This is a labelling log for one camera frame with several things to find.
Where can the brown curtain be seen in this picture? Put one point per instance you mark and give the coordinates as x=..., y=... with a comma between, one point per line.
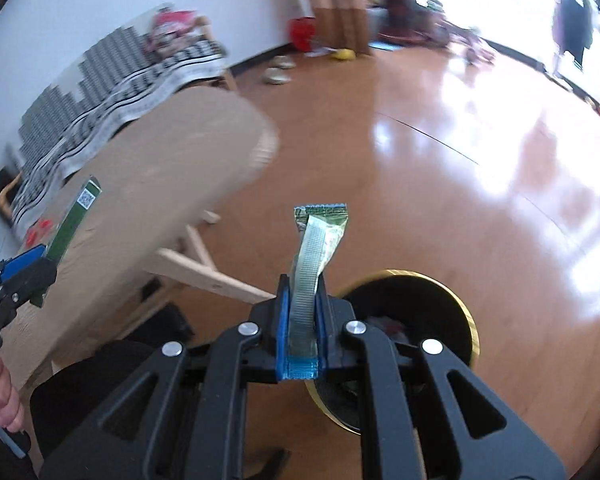
x=335, y=5

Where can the person's left hand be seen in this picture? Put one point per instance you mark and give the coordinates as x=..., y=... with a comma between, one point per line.
x=2, y=400

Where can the dark red plant pot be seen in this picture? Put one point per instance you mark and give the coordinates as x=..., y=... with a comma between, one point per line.
x=402, y=7

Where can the red plastic bucket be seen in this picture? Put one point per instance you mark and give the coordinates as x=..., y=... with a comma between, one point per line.
x=302, y=32

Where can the green carton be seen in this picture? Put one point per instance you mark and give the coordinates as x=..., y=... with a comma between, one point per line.
x=75, y=215

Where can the green and silver sachet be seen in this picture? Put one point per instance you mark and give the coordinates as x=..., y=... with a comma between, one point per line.
x=312, y=260

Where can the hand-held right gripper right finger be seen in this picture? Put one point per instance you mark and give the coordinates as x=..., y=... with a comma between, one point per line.
x=321, y=330

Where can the yellow object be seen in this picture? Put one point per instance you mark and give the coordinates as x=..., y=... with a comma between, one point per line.
x=343, y=54

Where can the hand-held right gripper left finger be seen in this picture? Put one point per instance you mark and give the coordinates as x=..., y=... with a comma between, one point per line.
x=282, y=340

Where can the wooden bench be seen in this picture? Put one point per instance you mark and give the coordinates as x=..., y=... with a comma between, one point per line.
x=7, y=200

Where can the person's dark trouser leg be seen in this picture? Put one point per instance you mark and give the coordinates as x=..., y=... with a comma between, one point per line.
x=80, y=390

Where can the dark hanging clothes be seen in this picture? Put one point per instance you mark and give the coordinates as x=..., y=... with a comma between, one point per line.
x=572, y=20

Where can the black and white striped blanket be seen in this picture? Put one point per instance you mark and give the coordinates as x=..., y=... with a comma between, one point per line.
x=105, y=95

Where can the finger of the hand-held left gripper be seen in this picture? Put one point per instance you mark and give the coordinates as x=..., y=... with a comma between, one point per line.
x=35, y=280
x=25, y=257

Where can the pink object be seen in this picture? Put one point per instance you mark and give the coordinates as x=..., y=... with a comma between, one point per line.
x=477, y=47

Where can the round wooden table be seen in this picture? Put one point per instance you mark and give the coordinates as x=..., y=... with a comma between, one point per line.
x=155, y=160

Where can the black bin with gold rim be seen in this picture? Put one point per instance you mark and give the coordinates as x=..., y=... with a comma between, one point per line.
x=430, y=310

